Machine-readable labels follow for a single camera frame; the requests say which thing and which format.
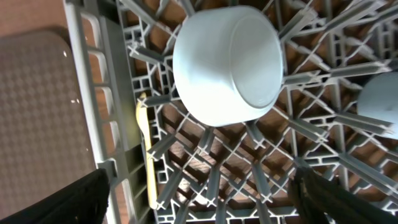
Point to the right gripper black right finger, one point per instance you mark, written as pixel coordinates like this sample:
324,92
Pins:
316,198

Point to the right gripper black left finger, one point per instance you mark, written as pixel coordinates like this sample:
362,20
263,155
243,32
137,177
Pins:
83,201

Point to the yellow plastic spoon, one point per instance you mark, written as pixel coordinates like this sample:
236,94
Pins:
143,123

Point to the light blue cup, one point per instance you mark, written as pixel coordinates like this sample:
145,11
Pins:
378,100

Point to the light blue rice bowl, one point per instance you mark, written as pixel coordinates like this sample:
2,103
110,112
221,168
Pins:
228,65

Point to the grey dishwasher rack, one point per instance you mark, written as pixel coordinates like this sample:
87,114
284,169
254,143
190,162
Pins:
237,173

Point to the brown serving tray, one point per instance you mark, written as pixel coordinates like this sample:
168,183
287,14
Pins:
44,139

